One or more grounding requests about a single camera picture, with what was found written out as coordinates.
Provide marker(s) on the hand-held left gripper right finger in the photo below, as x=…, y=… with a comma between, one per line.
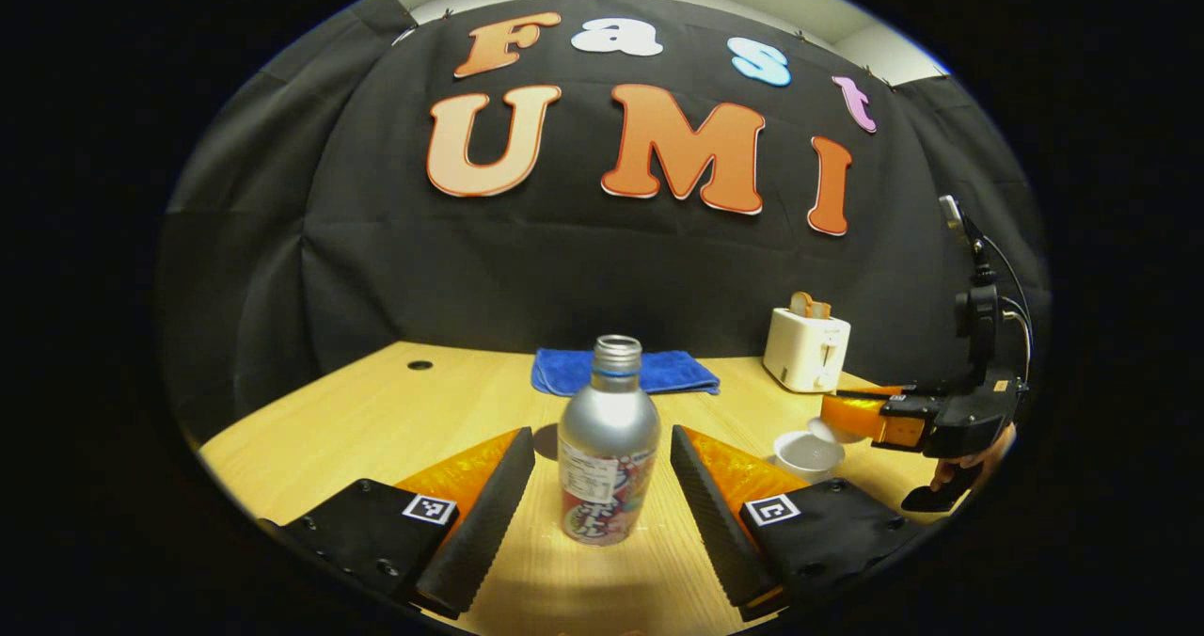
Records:
x=715, y=532

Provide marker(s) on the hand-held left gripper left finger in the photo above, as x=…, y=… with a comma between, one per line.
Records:
x=484, y=532

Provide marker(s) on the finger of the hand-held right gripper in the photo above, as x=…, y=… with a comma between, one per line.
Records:
x=875, y=392
x=856, y=420

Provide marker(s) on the white teacup lid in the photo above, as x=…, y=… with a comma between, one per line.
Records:
x=832, y=432

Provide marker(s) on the white teacup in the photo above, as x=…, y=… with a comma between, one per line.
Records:
x=807, y=455

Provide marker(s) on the dark round coaster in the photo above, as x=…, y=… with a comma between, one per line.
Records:
x=546, y=441

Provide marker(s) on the silver water bottle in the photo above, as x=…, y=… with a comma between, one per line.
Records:
x=609, y=429

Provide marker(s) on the cream toaster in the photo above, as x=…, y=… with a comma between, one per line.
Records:
x=804, y=349

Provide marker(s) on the brown bread slice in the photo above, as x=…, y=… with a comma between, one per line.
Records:
x=801, y=303
x=822, y=310

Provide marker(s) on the blue towel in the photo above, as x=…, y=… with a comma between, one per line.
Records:
x=673, y=373

